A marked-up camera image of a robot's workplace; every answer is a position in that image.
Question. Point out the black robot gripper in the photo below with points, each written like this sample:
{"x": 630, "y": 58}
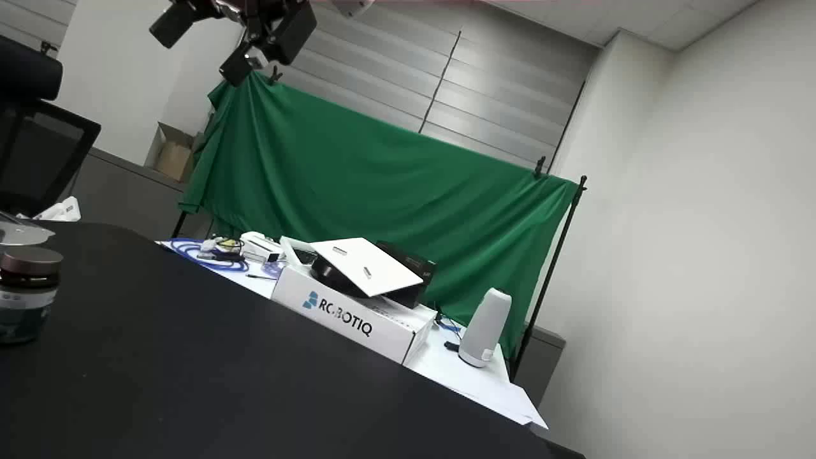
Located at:
{"x": 275, "y": 31}

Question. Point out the green label vial black cap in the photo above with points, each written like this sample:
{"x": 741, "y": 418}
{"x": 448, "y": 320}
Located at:
{"x": 30, "y": 284}

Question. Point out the green backdrop cloth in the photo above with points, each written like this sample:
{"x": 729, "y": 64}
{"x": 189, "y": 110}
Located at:
{"x": 284, "y": 162}

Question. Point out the white device on table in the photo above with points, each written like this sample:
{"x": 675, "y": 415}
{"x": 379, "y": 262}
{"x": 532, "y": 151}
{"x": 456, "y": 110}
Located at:
{"x": 262, "y": 247}

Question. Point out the crumpled white paper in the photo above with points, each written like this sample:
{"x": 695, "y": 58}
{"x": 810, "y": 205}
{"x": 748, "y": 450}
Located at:
{"x": 68, "y": 211}

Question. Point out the white Robotiq cardboard box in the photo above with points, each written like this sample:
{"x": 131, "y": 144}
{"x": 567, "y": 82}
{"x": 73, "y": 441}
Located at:
{"x": 379, "y": 324}

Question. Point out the white speaker device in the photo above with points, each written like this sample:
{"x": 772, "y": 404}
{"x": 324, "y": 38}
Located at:
{"x": 486, "y": 328}

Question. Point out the black backdrop stand pole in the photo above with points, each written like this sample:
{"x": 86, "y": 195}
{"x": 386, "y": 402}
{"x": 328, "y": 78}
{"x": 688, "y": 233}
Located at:
{"x": 547, "y": 276}

